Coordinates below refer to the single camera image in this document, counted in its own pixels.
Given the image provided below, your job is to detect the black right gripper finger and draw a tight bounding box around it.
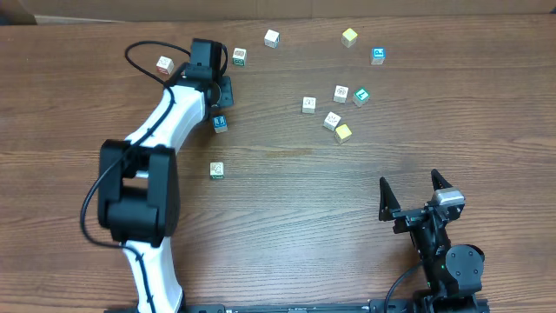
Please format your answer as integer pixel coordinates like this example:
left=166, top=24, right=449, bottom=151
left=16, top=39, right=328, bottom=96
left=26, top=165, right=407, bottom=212
left=379, top=176, right=401, bottom=222
left=431, top=169, right=453, bottom=190

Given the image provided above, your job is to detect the wooden block yellow B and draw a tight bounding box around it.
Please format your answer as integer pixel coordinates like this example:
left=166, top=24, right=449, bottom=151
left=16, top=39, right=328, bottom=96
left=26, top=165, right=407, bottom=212
left=334, top=124, right=352, bottom=144

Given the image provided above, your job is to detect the wooden block green trim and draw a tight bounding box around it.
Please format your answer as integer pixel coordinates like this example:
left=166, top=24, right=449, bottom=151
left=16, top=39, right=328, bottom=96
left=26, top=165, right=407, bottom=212
left=209, top=162, right=225, bottom=179

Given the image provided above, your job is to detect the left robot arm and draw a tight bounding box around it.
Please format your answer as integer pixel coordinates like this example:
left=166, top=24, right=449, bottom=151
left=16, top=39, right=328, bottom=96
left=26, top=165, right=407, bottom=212
left=80, top=38, right=234, bottom=312

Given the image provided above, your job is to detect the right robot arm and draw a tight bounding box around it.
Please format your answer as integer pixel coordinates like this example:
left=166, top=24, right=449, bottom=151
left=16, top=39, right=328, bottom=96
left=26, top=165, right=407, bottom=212
left=370, top=170, right=489, bottom=313

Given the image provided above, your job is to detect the wooden block pink trim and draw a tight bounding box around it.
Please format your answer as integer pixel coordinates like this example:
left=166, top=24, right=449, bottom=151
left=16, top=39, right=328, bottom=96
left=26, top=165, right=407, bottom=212
left=156, top=56, right=175, bottom=75

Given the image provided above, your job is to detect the wooden block blue middle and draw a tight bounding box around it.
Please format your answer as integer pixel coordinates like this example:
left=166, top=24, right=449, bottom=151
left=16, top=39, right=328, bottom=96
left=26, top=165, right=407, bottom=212
left=212, top=116, right=228, bottom=133

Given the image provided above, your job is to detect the wooden block far white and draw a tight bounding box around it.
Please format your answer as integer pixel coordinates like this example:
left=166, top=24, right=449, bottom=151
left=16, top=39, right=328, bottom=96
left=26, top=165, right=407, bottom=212
left=264, top=30, right=280, bottom=49

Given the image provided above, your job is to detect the wooden block green H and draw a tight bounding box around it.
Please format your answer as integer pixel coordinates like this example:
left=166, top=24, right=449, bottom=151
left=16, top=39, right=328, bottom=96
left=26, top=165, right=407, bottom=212
left=323, top=111, right=341, bottom=131

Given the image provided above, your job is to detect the wooden block green seven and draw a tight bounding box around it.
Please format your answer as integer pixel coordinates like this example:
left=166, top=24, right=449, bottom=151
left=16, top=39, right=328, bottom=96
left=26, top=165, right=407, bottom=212
left=353, top=87, right=370, bottom=108

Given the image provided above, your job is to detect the wooden block red trim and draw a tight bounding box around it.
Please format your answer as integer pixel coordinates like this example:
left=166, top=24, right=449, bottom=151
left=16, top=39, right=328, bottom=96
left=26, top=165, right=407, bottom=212
left=301, top=97, right=316, bottom=114

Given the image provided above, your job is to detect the wooden block red sided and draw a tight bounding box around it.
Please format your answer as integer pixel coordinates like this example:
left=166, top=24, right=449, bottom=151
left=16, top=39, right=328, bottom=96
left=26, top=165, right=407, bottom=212
left=333, top=85, right=348, bottom=103

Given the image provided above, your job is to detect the wooden block blue P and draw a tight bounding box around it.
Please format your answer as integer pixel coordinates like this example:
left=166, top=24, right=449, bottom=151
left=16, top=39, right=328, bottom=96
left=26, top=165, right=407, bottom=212
left=371, top=47, right=386, bottom=65

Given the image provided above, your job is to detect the wooden block yellow far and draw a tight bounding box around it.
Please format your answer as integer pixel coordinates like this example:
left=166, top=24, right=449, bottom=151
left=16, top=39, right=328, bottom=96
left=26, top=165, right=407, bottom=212
left=341, top=28, right=358, bottom=48

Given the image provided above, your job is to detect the cardboard back board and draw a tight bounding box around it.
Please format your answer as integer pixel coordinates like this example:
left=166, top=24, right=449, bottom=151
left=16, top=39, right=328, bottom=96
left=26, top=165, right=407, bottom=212
left=0, top=0, right=556, bottom=26

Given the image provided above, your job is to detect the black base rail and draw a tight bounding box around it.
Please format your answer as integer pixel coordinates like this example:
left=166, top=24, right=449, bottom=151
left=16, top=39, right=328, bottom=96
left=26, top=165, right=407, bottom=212
left=103, top=297, right=491, bottom=313

